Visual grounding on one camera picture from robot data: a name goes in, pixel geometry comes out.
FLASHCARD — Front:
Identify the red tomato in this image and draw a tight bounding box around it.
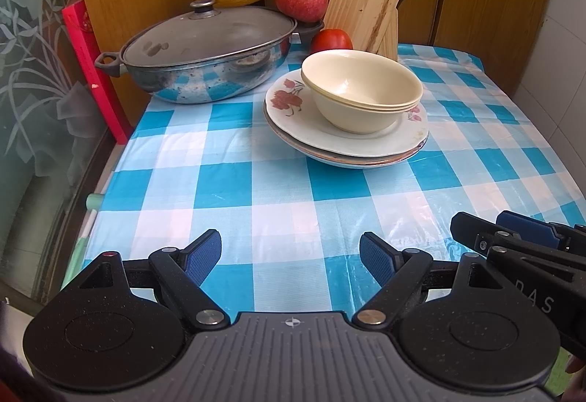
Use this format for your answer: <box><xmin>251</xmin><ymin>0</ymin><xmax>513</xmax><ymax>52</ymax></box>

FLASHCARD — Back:
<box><xmin>311</xmin><ymin>29</ymin><xmax>354</xmax><ymax>55</ymax></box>

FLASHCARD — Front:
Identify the steel pot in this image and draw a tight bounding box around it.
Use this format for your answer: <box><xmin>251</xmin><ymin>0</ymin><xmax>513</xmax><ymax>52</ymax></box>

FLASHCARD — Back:
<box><xmin>94</xmin><ymin>5</ymin><xmax>326</xmax><ymax>105</ymax></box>

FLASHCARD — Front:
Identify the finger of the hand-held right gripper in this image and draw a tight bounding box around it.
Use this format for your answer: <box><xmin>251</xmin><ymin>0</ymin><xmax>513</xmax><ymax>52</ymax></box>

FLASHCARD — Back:
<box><xmin>497</xmin><ymin>210</ymin><xmax>586</xmax><ymax>252</ymax></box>
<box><xmin>451</xmin><ymin>212</ymin><xmax>586</xmax><ymax>288</ymax></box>

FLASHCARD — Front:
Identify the grey pot lid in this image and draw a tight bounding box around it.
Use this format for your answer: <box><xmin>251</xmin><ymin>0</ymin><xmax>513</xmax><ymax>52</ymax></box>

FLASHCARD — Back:
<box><xmin>120</xmin><ymin>0</ymin><xmax>297</xmax><ymax>66</ymax></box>

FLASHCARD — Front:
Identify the red board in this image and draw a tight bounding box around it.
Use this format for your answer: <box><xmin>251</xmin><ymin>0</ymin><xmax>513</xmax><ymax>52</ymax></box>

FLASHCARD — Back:
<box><xmin>62</xmin><ymin>0</ymin><xmax>133</xmax><ymax>145</ymax></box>

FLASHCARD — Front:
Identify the blue white checkered tablecloth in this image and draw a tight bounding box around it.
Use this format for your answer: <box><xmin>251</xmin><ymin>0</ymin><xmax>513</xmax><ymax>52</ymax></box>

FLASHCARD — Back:
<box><xmin>59</xmin><ymin>42</ymin><xmax>586</xmax><ymax>316</ymax></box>

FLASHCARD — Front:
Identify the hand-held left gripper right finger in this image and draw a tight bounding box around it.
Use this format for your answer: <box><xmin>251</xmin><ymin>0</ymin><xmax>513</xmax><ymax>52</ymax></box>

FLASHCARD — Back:
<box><xmin>352</xmin><ymin>232</ymin><xmax>509</xmax><ymax>329</ymax></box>

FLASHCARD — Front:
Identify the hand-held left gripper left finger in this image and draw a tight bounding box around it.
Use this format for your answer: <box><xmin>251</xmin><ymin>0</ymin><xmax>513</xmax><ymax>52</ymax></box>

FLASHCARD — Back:
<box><xmin>59</xmin><ymin>229</ymin><xmax>230</xmax><ymax>332</ymax></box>

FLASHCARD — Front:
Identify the pale green bar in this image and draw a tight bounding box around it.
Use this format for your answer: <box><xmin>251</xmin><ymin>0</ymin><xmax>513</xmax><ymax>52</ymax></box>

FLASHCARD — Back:
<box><xmin>68</xmin><ymin>193</ymin><xmax>107</xmax><ymax>279</ymax></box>

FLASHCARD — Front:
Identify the frosted glass door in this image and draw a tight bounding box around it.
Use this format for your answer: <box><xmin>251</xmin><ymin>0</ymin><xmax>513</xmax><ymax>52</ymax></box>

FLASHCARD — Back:
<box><xmin>0</xmin><ymin>0</ymin><xmax>115</xmax><ymax>306</ymax></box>

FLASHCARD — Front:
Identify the pink floral deep plate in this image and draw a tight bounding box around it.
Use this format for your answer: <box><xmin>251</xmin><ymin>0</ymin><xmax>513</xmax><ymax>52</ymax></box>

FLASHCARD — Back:
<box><xmin>263</xmin><ymin>102</ymin><xmax>429</xmax><ymax>170</ymax></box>

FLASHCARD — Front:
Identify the red flower white plate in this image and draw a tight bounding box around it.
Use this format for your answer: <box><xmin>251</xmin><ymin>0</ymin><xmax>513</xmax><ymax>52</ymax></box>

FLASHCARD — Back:
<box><xmin>264</xmin><ymin>63</ymin><xmax>430</xmax><ymax>156</ymax></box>

